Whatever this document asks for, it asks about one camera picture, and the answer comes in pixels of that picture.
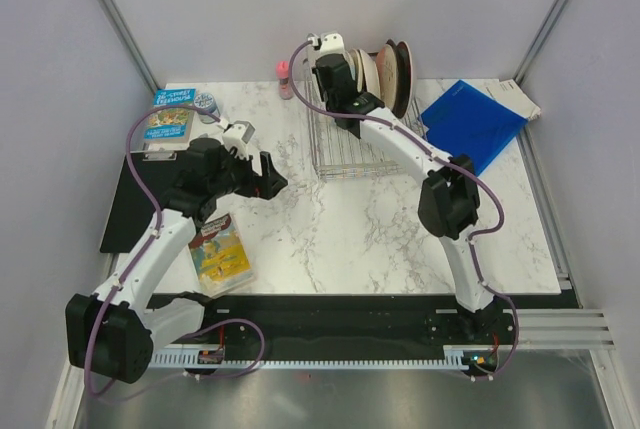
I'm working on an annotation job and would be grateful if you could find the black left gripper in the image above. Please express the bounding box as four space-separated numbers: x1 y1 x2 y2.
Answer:
209 144 286 200

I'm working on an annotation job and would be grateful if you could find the metal wire dish rack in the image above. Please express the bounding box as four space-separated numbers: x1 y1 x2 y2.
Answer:
302 56 426 181

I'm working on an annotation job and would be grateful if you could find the cream and green branch plate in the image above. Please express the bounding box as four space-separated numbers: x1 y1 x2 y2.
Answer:
348 49 363 92

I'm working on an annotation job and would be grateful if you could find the watermelon pattern plate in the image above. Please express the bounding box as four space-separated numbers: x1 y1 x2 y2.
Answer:
306 33 330 79

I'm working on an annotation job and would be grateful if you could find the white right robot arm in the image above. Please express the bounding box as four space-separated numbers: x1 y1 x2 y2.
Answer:
311 54 499 343

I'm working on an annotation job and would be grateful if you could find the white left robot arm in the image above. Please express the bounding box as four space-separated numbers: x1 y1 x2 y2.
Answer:
65 138 288 383

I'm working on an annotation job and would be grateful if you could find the cream plate in rack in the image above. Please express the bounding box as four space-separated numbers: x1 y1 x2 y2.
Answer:
357 49 381 99

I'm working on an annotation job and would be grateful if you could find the pink speckled plate in rack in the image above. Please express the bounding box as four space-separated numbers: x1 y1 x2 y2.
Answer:
376 40 398 109

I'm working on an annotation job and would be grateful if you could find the black plate in rack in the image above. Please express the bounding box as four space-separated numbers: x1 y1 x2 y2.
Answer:
387 39 410 119

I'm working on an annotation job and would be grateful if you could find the pink squeeze bottle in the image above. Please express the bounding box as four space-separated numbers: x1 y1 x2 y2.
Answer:
276 60 294 100

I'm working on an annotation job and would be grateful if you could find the illustrated yellow paperback book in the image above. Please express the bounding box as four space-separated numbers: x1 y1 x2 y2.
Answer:
188 213 255 298

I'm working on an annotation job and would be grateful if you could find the small blue lidded jar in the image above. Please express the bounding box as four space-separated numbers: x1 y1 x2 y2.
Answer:
193 92 220 124

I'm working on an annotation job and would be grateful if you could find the blue plastic folder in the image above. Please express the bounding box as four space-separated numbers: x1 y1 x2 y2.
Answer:
420 80 528 175

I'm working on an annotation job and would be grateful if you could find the blue treehouse book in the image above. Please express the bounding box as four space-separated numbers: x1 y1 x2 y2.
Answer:
144 88 196 144

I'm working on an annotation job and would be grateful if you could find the black clipboard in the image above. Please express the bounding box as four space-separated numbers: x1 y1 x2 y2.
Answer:
99 150 185 254

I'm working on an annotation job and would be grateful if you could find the white paper booklet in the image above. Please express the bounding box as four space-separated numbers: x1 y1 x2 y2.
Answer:
484 79 541 121

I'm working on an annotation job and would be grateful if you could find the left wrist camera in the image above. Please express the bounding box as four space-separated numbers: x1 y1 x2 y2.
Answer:
222 121 255 160

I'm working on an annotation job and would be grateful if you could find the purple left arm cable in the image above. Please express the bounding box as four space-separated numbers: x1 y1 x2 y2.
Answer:
82 103 266 398

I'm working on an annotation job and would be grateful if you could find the white slotted cable duct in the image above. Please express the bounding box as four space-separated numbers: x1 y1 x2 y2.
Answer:
149 344 495 370

